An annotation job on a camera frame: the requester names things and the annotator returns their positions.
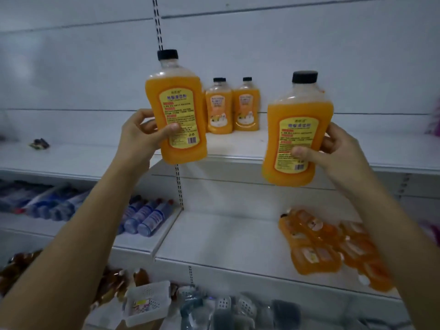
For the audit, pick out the teal clear plastic item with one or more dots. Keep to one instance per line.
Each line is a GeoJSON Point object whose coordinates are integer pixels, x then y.
{"type": "Point", "coordinates": [192, 305]}

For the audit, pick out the white perforated plastic basket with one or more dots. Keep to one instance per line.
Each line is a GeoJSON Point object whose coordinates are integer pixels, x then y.
{"type": "Point", "coordinates": [147, 302]}

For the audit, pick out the person's left forearm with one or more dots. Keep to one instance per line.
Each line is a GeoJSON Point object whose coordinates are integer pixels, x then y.
{"type": "Point", "coordinates": [72, 250]}

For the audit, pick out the white metal shelf board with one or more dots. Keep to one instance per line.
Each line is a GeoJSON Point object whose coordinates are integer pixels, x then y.
{"type": "Point", "coordinates": [233, 243]}
{"type": "Point", "coordinates": [31, 226]}
{"type": "Point", "coordinates": [378, 151]}

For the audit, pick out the clear bottle with blue label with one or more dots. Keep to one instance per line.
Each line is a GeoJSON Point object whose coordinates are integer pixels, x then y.
{"type": "Point", "coordinates": [128, 211]}
{"type": "Point", "coordinates": [139, 216]}
{"type": "Point", "coordinates": [156, 218]}

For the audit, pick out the dark grey packet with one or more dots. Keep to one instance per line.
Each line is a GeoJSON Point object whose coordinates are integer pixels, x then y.
{"type": "Point", "coordinates": [286, 314]}

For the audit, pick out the slotted metal shelf upright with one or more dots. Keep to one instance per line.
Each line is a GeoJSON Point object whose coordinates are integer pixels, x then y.
{"type": "Point", "coordinates": [157, 27]}

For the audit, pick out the small dark packet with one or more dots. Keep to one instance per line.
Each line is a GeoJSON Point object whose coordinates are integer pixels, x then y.
{"type": "Point", "coordinates": [40, 143]}

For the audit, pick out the white perforated plastic holder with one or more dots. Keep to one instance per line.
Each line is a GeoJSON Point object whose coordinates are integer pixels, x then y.
{"type": "Point", "coordinates": [246, 307]}
{"type": "Point", "coordinates": [222, 311]}

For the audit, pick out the person's right middle finger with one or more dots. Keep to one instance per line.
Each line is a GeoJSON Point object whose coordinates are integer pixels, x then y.
{"type": "Point", "coordinates": [326, 144]}

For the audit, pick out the pile of brown packets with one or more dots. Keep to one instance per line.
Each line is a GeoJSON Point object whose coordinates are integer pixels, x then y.
{"type": "Point", "coordinates": [15, 269]}
{"type": "Point", "coordinates": [111, 283]}

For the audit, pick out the row of blue-labelled clear bottles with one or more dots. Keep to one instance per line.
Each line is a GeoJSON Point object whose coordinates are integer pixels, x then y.
{"type": "Point", "coordinates": [51, 202]}

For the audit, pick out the pile of orange liquid bottles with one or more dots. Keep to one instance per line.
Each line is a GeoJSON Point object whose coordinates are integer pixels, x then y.
{"type": "Point", "coordinates": [319, 247]}

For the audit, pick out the person's left thumb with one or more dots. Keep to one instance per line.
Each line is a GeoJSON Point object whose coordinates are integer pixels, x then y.
{"type": "Point", "coordinates": [166, 131]}

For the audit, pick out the person's right thumb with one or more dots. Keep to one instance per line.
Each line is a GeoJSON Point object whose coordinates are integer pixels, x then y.
{"type": "Point", "coordinates": [306, 154]}

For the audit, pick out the person's right hand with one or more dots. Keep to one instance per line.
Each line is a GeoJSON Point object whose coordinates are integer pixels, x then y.
{"type": "Point", "coordinates": [343, 164]}

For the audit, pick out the person's left hand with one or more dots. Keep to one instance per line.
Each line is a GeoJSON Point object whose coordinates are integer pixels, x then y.
{"type": "Point", "coordinates": [135, 144]}

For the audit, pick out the person's left middle finger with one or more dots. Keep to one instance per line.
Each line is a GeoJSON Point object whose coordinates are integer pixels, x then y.
{"type": "Point", "coordinates": [149, 126]}

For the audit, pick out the orange detergent bottle black cap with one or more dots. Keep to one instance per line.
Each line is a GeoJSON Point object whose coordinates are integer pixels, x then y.
{"type": "Point", "coordinates": [178, 96]}
{"type": "Point", "coordinates": [246, 104]}
{"type": "Point", "coordinates": [219, 106]}
{"type": "Point", "coordinates": [295, 113]}

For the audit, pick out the person's right forearm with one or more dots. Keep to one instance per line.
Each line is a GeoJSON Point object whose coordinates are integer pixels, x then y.
{"type": "Point", "coordinates": [402, 250]}

